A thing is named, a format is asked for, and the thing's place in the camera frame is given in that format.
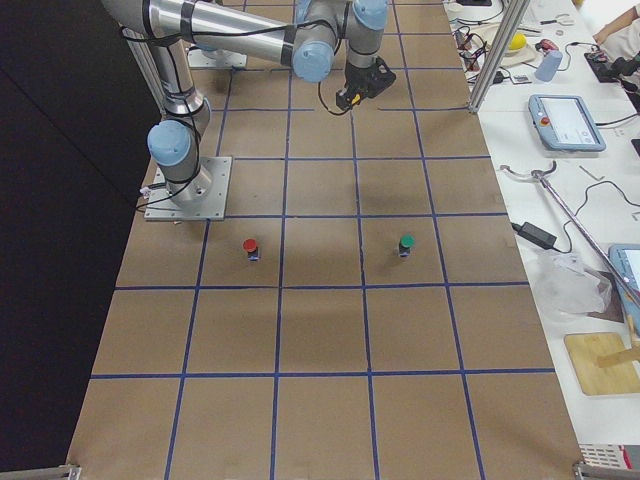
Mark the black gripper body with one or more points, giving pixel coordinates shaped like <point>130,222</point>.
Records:
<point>357,80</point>

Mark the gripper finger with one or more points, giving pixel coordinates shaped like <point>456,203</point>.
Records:
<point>341,93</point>

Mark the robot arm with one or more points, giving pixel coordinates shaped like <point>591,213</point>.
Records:
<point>307,46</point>

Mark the green push button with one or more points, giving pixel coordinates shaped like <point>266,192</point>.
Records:
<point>405,245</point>

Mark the red push button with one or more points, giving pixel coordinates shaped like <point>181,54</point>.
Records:
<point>252,249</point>

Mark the yellow lemon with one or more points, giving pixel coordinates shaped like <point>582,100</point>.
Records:
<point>517,43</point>

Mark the translucent blue cup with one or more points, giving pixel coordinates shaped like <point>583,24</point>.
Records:
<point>548,67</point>

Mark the metal reacher stick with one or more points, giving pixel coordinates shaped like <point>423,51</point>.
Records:
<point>541,176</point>

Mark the blue teach pendant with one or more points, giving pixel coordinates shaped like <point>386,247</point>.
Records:
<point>625,258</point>
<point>564,123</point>

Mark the black power adapter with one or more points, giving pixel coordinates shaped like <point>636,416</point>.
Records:
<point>535,235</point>

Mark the clear plastic bag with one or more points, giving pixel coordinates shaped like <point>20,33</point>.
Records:
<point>563,286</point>

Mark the wooden cutting board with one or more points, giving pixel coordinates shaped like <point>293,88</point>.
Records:
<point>602,363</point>

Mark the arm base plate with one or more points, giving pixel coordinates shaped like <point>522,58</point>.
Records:
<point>219,59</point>
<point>204,198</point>

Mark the aluminium frame post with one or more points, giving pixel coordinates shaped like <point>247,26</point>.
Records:
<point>507,28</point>

